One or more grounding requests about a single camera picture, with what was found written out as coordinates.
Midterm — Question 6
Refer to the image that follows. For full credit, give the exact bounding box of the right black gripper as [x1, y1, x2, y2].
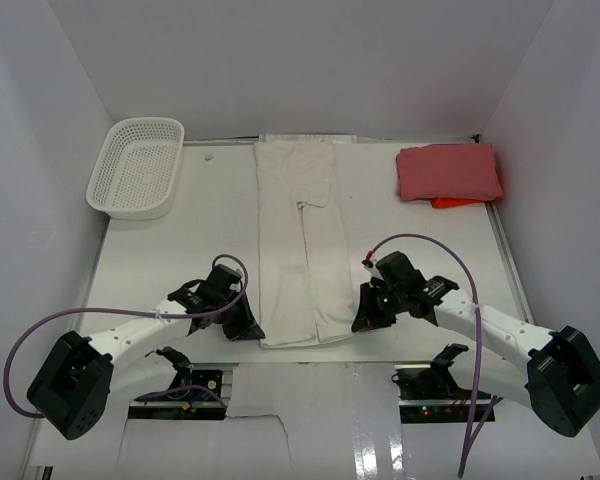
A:
[352, 282, 406, 333]

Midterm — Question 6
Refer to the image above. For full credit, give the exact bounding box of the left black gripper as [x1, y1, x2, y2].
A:
[213, 289, 264, 341]

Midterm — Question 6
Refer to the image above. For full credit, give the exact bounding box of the white t shirt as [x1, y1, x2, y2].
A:
[254, 141, 355, 349]

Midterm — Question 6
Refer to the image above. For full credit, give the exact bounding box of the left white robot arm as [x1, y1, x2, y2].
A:
[26, 258, 265, 440]

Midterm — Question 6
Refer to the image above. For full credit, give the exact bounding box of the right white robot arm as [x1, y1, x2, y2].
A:
[351, 251, 600, 438]

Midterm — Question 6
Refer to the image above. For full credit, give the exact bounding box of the folded orange t shirt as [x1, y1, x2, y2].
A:
[430, 198, 481, 209]

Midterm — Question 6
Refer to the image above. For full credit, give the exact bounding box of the folded red t shirt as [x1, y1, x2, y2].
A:
[396, 143, 504, 202]

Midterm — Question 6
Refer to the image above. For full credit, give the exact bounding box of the white plastic basket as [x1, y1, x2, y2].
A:
[86, 117, 185, 220]

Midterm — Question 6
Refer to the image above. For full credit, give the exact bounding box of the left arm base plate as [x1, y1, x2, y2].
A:
[127, 367, 233, 421]

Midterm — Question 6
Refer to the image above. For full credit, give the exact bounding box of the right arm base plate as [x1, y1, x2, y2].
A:
[391, 343, 471, 425]

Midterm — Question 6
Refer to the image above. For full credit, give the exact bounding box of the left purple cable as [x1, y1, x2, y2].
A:
[3, 253, 250, 419]

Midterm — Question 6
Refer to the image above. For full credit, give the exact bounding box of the aluminium frame rail left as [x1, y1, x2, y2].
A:
[20, 217, 110, 480]

